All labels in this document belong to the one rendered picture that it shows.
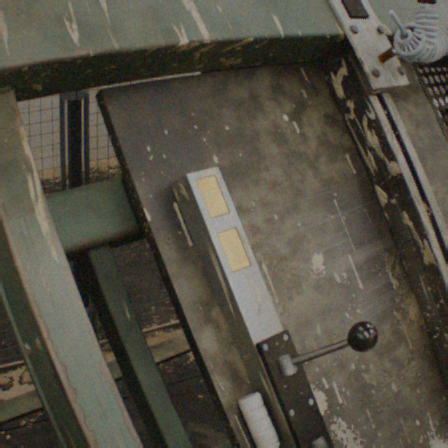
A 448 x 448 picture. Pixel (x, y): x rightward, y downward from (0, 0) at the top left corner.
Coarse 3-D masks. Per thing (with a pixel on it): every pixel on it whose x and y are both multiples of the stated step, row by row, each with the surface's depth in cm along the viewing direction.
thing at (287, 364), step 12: (360, 324) 73; (372, 324) 74; (348, 336) 74; (360, 336) 72; (372, 336) 72; (324, 348) 76; (336, 348) 75; (360, 348) 73; (372, 348) 73; (276, 360) 78; (288, 360) 77; (300, 360) 77; (288, 372) 77
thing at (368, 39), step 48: (336, 0) 98; (432, 0) 91; (384, 48) 101; (432, 48) 92; (336, 96) 105; (384, 96) 102; (384, 144) 100; (384, 192) 102; (432, 240) 98; (432, 288) 99; (432, 336) 101
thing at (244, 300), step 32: (192, 192) 80; (224, 192) 82; (192, 224) 82; (224, 224) 81; (224, 256) 79; (224, 288) 80; (256, 288) 81; (256, 320) 79; (256, 352) 78; (256, 384) 79
